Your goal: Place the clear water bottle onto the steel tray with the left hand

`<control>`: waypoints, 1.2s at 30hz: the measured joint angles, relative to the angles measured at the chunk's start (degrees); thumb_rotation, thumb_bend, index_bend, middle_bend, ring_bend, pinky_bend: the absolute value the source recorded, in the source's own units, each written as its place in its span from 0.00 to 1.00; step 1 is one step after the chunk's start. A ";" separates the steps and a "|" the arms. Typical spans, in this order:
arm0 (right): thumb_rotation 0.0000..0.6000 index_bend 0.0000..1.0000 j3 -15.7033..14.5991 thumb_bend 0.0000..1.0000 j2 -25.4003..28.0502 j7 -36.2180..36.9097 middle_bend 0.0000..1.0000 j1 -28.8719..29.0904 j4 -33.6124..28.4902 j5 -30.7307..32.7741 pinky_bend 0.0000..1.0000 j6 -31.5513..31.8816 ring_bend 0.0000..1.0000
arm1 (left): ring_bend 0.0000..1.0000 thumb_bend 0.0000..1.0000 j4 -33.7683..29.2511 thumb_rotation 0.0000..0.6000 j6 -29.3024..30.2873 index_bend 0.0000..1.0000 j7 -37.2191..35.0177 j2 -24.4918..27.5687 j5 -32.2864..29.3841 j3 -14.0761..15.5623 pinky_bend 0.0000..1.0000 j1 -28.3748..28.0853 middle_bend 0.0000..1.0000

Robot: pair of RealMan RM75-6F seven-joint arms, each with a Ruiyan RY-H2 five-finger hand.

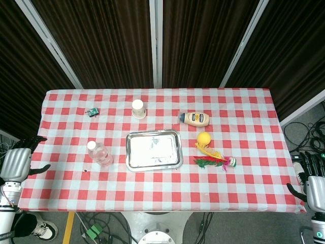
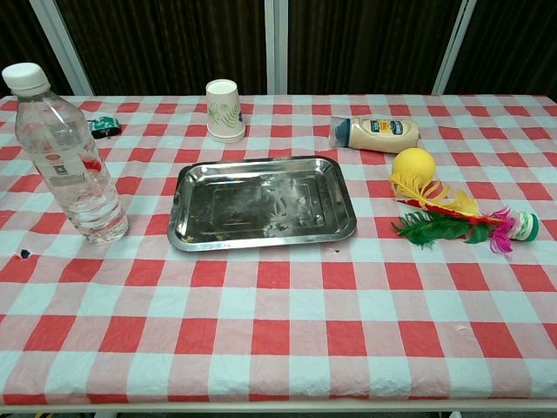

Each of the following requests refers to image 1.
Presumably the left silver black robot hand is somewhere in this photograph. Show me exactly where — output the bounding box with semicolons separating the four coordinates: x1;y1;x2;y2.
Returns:
0;135;51;182

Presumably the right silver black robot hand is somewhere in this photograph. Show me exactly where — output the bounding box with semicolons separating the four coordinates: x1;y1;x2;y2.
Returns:
286;150;325;212

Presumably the clear plastic water bottle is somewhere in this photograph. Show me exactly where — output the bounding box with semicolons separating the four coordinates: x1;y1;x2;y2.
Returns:
87;141;113;167

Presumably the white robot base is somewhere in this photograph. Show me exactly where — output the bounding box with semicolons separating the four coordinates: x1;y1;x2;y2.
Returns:
119;211;195;244

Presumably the mayonnaise squeeze bottle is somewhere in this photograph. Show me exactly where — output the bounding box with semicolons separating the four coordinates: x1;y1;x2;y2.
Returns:
179;111;210;127

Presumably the silver metal tray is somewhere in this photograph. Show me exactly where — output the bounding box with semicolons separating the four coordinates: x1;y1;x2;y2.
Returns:
125;129;184;172

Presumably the black white sneaker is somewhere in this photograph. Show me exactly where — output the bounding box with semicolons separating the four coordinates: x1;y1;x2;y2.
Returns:
30;221;58;241

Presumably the yellow floor tape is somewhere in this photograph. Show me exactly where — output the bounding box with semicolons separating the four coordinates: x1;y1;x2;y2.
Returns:
62;211;76;244

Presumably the small green circuit board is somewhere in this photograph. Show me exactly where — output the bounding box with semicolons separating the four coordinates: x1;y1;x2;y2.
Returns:
85;107;100;118

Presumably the colourful feather shuttlecock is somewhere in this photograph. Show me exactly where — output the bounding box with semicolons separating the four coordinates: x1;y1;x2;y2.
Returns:
193;155;237;173

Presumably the green plug connector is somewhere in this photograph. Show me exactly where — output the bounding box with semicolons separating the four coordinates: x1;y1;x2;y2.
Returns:
86;224;103;239

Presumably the yellow feather shuttlecock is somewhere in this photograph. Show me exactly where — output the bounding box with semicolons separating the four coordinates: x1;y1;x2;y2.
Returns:
194;142;222;160

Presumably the yellow ball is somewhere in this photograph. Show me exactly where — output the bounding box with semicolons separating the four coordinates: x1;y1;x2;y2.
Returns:
197;132;212;146

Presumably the white paper cup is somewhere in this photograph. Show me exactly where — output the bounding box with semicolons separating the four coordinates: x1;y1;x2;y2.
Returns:
131;99;147;119

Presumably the red white checkered tablecloth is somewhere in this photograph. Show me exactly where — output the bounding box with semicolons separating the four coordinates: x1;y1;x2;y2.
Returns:
19;88;307;214

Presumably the black cable bundle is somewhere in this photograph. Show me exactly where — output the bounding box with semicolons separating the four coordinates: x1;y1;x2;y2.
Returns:
283;119;325;153

